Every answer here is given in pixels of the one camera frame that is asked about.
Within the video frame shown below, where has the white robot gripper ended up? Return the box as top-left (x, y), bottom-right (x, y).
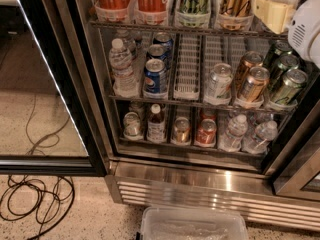
top-left (251, 0), bottom-right (320, 68)

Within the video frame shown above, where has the empty white shelf tray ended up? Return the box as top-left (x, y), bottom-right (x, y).
top-left (173, 34), bottom-right (201, 101)

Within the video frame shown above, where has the stainless steel fridge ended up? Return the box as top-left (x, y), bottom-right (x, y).
top-left (36, 0), bottom-right (320, 232)

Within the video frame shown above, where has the water bottle bottom right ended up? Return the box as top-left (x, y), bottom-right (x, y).
top-left (242, 120), bottom-right (278, 154)

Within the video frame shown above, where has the water bottle bottom shelf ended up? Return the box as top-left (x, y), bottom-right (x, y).
top-left (218, 114), bottom-right (248, 152)

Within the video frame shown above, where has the water bottle shelf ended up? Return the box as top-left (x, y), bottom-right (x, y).
top-left (109, 38), bottom-right (138, 98)
top-left (218, 114), bottom-right (248, 152)
top-left (115, 30), bottom-right (137, 58)

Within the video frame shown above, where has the rear water bottle middle shelf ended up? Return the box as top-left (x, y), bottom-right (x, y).
top-left (115, 30), bottom-right (137, 58)

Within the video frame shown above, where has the gold can bottom shelf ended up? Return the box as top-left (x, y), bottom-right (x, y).
top-left (171, 117), bottom-right (191, 145)

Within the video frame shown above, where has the brown tea bottle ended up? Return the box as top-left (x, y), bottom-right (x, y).
top-left (147, 104), bottom-right (165, 143)

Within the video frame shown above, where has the front water bottle middle shelf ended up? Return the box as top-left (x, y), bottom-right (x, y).
top-left (109, 38), bottom-right (138, 98)

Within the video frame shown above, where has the open glass fridge door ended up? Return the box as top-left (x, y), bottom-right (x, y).
top-left (0, 0), bottom-right (105, 176)

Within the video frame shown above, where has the rear green can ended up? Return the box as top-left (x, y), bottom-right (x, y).
top-left (263, 40), bottom-right (293, 69)

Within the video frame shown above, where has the middle green can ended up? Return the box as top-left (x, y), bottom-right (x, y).
top-left (268, 54), bottom-right (300, 90)

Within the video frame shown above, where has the rear copper can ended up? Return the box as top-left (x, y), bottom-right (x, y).
top-left (234, 51), bottom-right (264, 89)

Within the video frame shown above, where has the copper can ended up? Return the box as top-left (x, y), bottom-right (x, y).
top-left (234, 51), bottom-right (264, 89)
top-left (234, 66), bottom-right (270, 109)

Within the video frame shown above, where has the front green can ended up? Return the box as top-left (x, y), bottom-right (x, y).
top-left (270, 69), bottom-right (308, 105)

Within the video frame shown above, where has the front copper can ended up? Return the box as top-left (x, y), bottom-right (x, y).
top-left (234, 66), bottom-right (270, 109)

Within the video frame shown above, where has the silver white can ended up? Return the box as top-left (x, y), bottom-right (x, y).
top-left (204, 63), bottom-right (233, 105)

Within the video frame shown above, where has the rear Pepsi can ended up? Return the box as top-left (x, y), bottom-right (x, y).
top-left (153, 32), bottom-right (173, 55)

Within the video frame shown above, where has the pepsi can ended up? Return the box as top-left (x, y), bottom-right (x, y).
top-left (153, 32), bottom-right (173, 55)
top-left (143, 59), bottom-right (167, 99)
top-left (146, 44), bottom-right (167, 63)

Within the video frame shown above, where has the middle Pepsi can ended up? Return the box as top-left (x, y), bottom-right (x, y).
top-left (146, 44), bottom-right (167, 63)

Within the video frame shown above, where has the front Pepsi can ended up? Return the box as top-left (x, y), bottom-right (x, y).
top-left (143, 59), bottom-right (167, 99)

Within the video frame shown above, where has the front red can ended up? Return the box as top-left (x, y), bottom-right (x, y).
top-left (195, 119), bottom-right (217, 147)

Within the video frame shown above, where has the silver can bottom left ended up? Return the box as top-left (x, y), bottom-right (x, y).
top-left (123, 112), bottom-right (142, 140)

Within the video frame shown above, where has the clear plastic bin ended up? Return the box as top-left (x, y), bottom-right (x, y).
top-left (135, 206), bottom-right (249, 240)

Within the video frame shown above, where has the black cable on floor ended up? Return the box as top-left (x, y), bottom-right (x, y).
top-left (0, 174), bottom-right (76, 240)

